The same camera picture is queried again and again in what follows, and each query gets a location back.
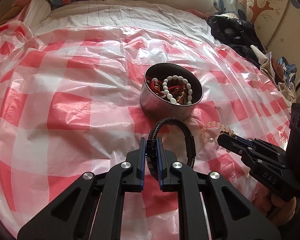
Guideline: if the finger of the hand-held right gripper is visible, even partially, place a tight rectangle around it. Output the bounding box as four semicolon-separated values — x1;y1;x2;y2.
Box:
218;134;287;172
236;135;289;164

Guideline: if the black braided leather bracelet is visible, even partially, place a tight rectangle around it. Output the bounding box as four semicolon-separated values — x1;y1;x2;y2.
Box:
145;117;196;181

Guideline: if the round metal tin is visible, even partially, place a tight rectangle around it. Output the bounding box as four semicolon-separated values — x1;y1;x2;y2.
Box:
139;63;204;121

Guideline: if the tree print wardrobe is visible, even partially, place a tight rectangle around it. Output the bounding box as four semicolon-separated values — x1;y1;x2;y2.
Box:
240;0;300;57

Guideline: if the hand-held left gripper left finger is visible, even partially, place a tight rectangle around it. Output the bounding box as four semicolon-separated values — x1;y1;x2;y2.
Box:
17;137;147;240

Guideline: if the amber bead bracelet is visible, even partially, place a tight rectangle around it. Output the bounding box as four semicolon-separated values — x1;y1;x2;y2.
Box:
168;79;188;105

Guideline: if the black jacket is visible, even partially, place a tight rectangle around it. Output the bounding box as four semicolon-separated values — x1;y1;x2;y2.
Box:
207;14;268;66

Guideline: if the white bead bracelet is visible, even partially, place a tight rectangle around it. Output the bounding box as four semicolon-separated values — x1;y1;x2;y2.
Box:
162;75;193;105

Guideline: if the white cloth bag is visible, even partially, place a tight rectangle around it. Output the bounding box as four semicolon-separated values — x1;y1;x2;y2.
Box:
250;44;273;73

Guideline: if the pink bead bracelet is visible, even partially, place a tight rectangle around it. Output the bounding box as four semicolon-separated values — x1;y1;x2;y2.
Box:
200;121;236;143

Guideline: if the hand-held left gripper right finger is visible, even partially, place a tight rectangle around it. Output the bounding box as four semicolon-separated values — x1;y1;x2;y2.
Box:
156;137;282;240

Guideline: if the blue patterned bag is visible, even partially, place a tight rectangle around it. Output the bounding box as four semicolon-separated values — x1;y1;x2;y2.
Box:
276;57;298;91

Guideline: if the person's right hand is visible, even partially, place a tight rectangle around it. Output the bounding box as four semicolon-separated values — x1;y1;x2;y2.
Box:
271;196;297;221

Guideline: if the pink cloth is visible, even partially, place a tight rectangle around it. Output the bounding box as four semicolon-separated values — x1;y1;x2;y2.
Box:
12;0;38;8
187;8;208;18

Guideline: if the white striped blanket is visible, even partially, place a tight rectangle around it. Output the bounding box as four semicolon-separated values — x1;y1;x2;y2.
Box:
22;0;213;39

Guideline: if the red checked plastic sheet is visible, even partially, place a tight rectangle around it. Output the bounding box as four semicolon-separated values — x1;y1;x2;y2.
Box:
0;21;294;240

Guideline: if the red cord bracelet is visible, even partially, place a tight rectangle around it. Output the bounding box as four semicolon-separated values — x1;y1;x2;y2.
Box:
146;78;166;98

